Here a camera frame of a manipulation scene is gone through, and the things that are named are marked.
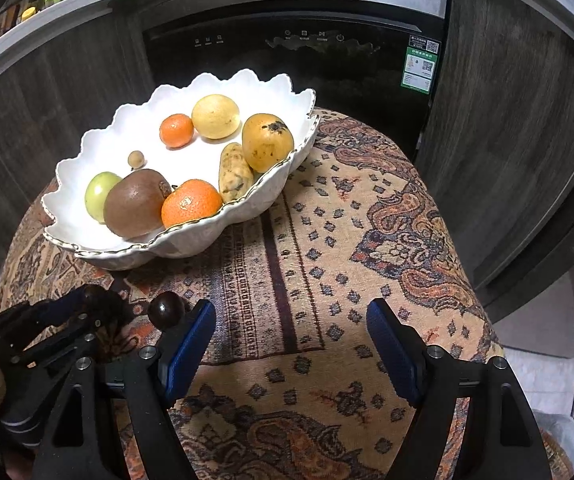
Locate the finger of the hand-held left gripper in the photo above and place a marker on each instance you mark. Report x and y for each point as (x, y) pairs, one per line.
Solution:
(64, 307)
(47, 347)

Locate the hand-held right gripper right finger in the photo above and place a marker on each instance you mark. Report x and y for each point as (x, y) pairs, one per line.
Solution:
(394, 350)

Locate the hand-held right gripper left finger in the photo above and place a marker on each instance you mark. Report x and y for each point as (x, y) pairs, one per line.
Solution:
(187, 345)

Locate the dark brown round fruit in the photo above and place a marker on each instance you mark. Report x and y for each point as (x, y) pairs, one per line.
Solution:
(164, 310)
(104, 302)

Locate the green apple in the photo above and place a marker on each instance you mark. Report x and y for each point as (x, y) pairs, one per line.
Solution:
(98, 195)

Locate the tan longan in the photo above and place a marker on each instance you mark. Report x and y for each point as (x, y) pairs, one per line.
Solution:
(136, 159)

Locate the small yellow banana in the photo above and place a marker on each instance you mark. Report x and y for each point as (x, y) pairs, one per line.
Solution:
(234, 175)

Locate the white scalloped bowl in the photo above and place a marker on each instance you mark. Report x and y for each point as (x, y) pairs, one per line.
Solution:
(117, 130)

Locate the orange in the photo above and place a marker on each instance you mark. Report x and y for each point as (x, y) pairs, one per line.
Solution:
(177, 131)

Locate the yellow pear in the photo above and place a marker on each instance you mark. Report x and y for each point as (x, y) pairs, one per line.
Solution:
(267, 142)

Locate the yellow lemon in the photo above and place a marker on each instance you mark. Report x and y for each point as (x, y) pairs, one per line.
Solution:
(216, 117)

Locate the patterned paisley tablecloth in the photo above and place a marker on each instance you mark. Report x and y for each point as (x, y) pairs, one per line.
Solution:
(317, 260)

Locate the brown kiwi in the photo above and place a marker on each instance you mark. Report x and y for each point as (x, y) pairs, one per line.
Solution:
(132, 205)

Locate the small mandarin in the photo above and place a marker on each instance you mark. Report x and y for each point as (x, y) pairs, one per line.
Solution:
(189, 205)

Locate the dark wood cabinet door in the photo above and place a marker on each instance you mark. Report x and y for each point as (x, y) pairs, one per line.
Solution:
(517, 135)
(42, 110)

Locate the grey countertop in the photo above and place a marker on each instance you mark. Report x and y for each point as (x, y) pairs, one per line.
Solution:
(42, 32)

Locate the green energy label sticker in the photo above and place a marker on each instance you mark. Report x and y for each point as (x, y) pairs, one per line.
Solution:
(421, 64)

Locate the yellow lid jar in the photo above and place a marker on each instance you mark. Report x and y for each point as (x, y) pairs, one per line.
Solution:
(28, 14)

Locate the black built-in dishwasher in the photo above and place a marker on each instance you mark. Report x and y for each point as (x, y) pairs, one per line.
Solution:
(267, 60)

